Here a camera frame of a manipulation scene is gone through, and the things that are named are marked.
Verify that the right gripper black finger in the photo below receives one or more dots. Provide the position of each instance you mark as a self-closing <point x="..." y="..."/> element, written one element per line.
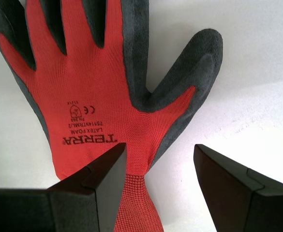
<point x="247" y="205"/>
<point x="71" y="207"/>

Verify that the red and grey work glove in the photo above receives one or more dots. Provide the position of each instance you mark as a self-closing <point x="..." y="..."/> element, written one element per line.
<point x="95" y="96"/>

